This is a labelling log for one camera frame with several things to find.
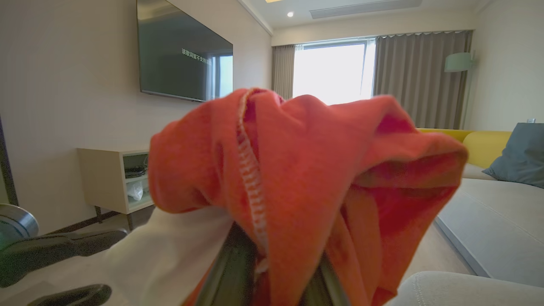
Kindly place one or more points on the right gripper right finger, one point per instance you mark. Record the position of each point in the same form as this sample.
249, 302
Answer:
325, 291

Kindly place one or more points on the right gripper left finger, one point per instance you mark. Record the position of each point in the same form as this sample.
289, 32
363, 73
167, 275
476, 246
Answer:
231, 272

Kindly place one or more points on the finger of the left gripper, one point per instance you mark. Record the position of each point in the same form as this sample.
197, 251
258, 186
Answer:
55, 253
76, 296

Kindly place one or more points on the orange cloth garment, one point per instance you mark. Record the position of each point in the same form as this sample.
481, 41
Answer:
306, 170

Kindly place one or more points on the grey sofa seat section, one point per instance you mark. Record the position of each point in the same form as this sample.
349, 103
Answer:
497, 225

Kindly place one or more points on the beige open side cabinet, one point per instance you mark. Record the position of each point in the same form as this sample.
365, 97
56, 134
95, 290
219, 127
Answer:
102, 178

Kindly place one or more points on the clear plastic bag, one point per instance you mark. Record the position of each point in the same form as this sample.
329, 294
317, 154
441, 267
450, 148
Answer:
136, 191

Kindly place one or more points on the black items in cabinet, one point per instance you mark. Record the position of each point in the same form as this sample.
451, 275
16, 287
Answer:
136, 170

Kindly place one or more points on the narrow grey curtain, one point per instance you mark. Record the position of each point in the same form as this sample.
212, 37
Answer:
283, 72

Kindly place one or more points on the yellow sofa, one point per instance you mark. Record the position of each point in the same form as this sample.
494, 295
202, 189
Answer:
484, 146

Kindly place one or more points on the bright window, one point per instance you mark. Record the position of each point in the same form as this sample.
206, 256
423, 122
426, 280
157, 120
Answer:
331, 72

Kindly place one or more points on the wide grey curtain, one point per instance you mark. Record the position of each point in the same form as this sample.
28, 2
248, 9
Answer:
420, 76

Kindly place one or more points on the blue-grey cushion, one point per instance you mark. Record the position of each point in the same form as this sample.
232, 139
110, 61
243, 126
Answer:
520, 155

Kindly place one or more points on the pale green floor lamp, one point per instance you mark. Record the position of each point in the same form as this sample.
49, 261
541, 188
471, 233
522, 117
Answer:
458, 62

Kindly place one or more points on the ceiling air vent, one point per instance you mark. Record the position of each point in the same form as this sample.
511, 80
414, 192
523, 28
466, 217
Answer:
365, 7

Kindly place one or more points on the wall-mounted flat television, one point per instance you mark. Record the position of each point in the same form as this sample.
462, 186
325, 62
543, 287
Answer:
178, 51

